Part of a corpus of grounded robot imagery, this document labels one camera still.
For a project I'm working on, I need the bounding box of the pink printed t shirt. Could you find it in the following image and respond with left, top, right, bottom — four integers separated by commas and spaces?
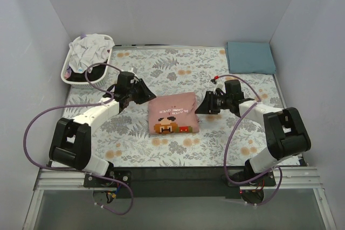
148, 92, 199, 135

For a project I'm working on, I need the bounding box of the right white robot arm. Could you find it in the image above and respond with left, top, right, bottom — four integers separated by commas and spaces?
195, 76, 311, 185

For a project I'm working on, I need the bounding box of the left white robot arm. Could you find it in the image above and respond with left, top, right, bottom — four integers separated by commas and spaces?
49, 71, 156, 177

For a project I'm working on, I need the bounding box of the black garment in basket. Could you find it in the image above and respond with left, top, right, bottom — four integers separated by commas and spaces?
64, 65, 106, 82

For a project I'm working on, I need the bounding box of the floral table mat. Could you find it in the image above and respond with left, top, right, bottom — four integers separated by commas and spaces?
50, 46, 301, 168

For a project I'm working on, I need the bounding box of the white laundry basket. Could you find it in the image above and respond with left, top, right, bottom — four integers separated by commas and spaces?
60, 34, 113, 89

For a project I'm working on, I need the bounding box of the white crumpled garment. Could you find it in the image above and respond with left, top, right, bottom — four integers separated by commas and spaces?
68, 33, 115, 74

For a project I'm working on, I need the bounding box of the folded teal t shirt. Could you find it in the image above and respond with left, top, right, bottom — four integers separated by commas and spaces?
225, 41, 276, 75

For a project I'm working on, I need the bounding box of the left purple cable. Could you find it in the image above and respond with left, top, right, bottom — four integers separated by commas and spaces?
23, 62, 134, 215

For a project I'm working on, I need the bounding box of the purple cable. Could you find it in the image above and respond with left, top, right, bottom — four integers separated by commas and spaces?
23, 62, 134, 215
210, 74, 283, 207

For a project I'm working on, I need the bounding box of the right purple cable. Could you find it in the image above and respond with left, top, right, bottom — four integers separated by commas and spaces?
210, 74, 283, 207

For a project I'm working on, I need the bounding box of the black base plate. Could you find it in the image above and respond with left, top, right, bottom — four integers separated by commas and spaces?
83, 166, 276, 199

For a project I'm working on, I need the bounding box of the aluminium frame rail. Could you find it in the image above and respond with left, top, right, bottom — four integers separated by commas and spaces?
33, 166, 324, 190

